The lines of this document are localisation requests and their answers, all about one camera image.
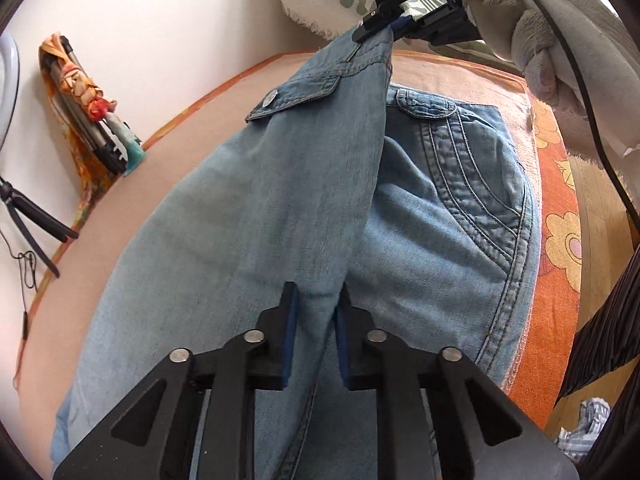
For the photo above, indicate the dark pleated skirt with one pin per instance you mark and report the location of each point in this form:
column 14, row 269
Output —
column 605, row 340

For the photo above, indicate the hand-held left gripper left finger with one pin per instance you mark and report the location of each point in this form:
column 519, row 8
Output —
column 291, row 332

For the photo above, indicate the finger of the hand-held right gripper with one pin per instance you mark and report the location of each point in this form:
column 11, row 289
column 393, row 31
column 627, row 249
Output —
column 372, row 25
column 445, row 25

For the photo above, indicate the grey checked cloth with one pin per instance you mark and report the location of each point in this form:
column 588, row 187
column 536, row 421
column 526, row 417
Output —
column 585, row 425

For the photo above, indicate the person's right hand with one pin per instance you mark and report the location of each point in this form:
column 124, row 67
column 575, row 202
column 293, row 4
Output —
column 540, row 35

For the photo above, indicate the silver folded tripod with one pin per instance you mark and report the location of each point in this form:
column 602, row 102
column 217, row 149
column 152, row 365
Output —
column 95, row 130

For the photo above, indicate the small black tripod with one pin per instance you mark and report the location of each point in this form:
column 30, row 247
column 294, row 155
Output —
column 35, row 220

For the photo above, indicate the beige blanket with floral border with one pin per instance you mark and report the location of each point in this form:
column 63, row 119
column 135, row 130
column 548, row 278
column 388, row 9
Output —
column 150, row 170

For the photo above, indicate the light blue denim pants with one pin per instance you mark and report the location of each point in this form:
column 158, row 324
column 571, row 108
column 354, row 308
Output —
column 300, row 185

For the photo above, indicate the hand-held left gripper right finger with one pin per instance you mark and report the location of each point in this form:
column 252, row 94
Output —
column 342, row 342

